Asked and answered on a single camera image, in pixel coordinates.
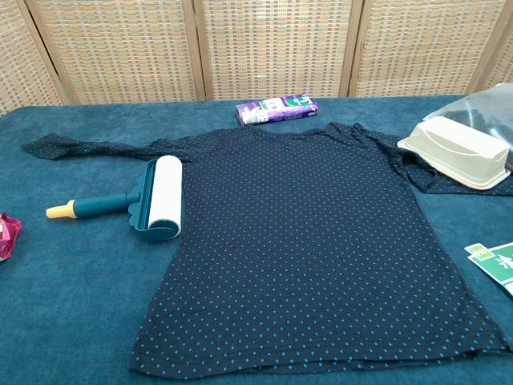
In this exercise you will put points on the teal white lint roller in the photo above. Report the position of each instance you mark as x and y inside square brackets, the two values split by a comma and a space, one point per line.
[164, 192]

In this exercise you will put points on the dark blue dotted shirt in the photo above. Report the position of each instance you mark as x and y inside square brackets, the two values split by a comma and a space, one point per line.
[300, 240]

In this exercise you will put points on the purple white carton box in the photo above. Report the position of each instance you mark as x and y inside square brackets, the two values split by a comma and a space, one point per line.
[276, 109]

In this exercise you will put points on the woven bamboo folding screen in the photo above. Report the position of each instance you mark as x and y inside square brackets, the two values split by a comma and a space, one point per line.
[276, 44]

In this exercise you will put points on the cream plastic lunch box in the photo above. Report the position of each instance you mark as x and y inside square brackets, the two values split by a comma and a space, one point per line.
[453, 150]

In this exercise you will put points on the teal table cloth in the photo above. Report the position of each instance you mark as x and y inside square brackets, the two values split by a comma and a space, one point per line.
[80, 301]

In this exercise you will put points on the translucent zip bag dark contents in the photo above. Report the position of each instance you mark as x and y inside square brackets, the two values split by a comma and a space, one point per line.
[491, 106]

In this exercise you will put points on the green white tea package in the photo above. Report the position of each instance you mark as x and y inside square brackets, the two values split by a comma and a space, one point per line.
[497, 262]

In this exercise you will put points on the red snack packet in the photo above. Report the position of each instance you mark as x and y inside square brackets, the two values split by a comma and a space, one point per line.
[7, 236]

